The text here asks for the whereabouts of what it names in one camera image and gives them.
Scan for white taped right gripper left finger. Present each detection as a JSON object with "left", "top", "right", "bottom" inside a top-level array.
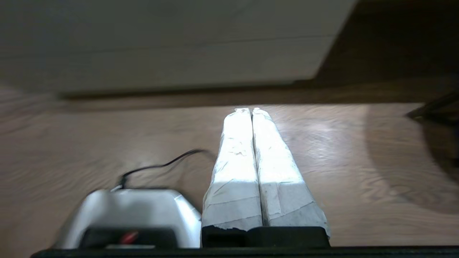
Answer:
[{"left": 202, "top": 107, "right": 263, "bottom": 231}]

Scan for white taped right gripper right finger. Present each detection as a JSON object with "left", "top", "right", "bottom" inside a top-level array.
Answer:
[{"left": 252, "top": 107, "right": 331, "bottom": 237}]

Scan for robot base housing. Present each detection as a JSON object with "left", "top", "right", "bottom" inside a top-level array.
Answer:
[{"left": 53, "top": 188, "right": 202, "bottom": 250}]

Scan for black metal stand legs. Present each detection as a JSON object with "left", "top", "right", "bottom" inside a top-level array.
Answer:
[{"left": 406, "top": 91, "right": 459, "bottom": 124}]

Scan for black floor cable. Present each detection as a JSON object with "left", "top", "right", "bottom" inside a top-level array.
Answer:
[{"left": 118, "top": 148, "right": 216, "bottom": 189}]

